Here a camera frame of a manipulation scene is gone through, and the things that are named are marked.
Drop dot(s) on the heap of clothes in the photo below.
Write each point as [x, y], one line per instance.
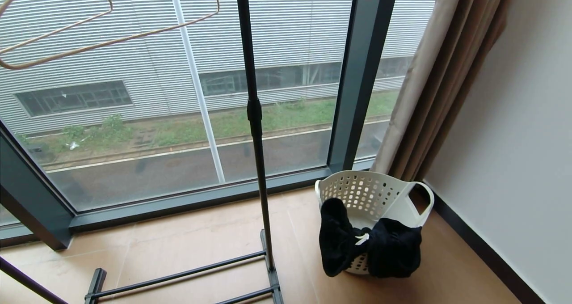
[393, 250]

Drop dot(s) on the pink clothes hanger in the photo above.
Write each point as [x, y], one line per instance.
[134, 35]
[67, 28]

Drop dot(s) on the black clothes rack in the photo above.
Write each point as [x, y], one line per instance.
[254, 116]

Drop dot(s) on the white laundry basket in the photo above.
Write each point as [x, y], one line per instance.
[357, 192]

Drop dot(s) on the window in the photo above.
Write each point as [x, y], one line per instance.
[290, 27]

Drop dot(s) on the beige curtain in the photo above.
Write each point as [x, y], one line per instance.
[438, 94]

